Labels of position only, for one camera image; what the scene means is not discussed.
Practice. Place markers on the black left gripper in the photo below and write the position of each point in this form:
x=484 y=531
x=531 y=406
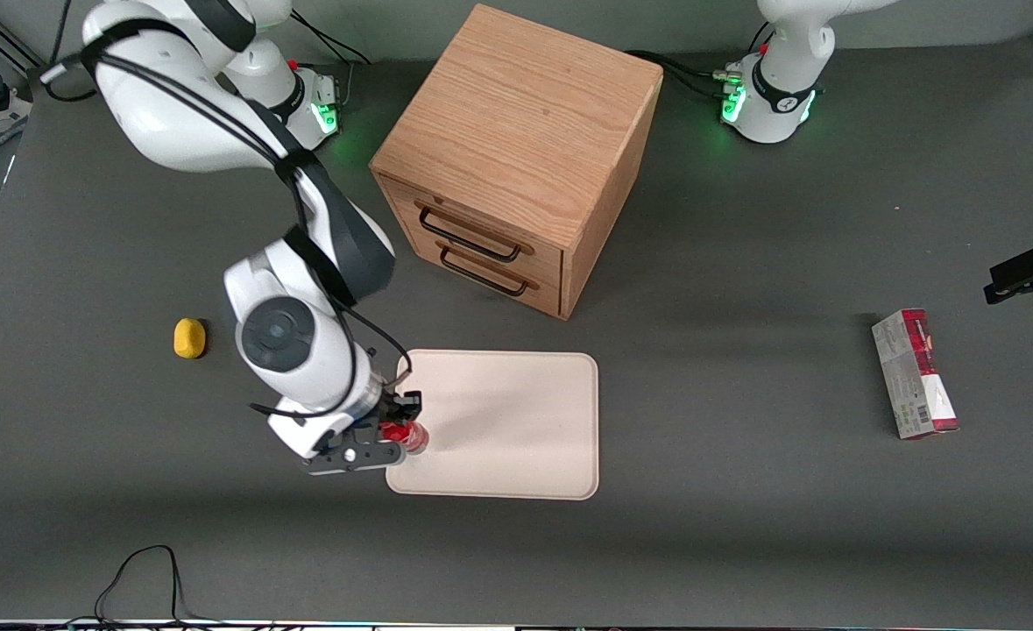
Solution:
x=1026 y=270

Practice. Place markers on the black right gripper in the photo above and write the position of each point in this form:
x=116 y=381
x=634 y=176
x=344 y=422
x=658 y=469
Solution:
x=394 y=409

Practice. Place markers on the red coke bottle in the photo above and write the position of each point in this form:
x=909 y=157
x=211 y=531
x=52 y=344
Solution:
x=414 y=436

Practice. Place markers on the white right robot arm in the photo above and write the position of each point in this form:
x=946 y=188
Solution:
x=306 y=263

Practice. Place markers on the cream rectangular plastic tray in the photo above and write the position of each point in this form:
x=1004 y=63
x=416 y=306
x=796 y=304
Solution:
x=516 y=425

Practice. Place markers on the grey and red snack box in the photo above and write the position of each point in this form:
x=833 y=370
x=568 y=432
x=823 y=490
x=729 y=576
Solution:
x=915 y=372

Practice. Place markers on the yellow lemon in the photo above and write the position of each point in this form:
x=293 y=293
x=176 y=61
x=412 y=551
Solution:
x=189 y=338

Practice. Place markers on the oak wooden drawer cabinet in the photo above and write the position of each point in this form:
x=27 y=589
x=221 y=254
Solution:
x=516 y=131

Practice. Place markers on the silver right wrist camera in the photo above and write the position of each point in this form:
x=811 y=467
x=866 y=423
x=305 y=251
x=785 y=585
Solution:
x=350 y=457

